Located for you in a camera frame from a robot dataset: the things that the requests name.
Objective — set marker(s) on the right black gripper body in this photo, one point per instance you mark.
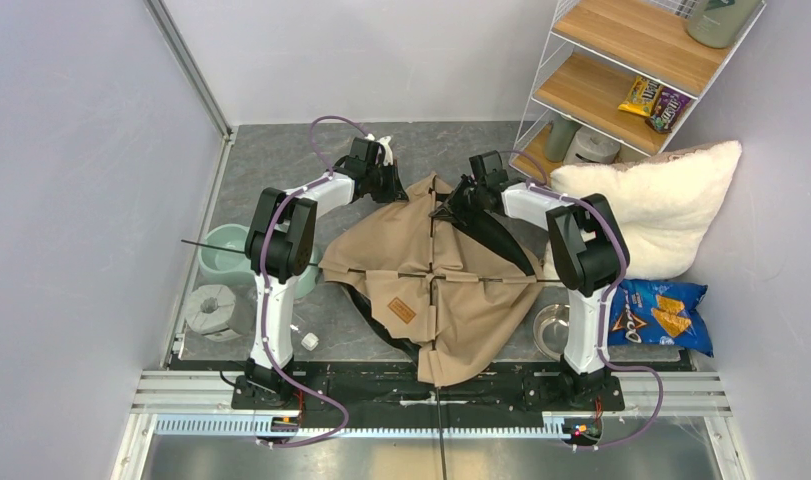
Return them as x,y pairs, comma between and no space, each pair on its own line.
465,201

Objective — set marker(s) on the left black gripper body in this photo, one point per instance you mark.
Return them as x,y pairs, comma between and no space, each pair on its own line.
383,186

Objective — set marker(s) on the tan fabric pet tent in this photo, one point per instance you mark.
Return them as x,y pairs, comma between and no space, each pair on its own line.
431,285

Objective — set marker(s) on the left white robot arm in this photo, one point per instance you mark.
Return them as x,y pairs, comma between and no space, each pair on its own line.
279,246

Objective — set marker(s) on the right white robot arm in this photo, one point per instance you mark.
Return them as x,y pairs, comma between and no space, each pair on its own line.
589,254

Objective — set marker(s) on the mint green pet bowl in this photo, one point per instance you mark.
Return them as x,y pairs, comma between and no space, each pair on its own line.
223,262

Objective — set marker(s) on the green cylinder bottle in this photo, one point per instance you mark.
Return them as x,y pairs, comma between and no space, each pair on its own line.
562,133

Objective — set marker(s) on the white toilet paper roll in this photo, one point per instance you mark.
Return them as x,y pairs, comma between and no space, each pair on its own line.
590,146

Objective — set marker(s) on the stainless steel bowl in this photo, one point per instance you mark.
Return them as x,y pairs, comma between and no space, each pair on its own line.
551,330

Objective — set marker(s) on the white fluffy pillow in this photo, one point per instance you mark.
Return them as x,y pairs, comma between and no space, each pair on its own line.
664,205

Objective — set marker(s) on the yellow M&M's bag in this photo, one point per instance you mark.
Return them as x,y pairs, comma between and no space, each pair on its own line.
642,97

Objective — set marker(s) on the clear plastic bottle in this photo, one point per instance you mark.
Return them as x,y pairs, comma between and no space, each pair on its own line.
300,328

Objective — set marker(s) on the blue Doritos chip bag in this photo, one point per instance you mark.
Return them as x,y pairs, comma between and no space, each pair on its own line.
659,313

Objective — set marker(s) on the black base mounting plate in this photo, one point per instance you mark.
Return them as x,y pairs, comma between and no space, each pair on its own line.
381,395

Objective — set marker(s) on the grey-green jar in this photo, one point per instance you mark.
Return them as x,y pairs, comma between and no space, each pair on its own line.
717,23

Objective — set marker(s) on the white wire wooden shelf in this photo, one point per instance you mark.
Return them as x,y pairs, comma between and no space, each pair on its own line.
592,54

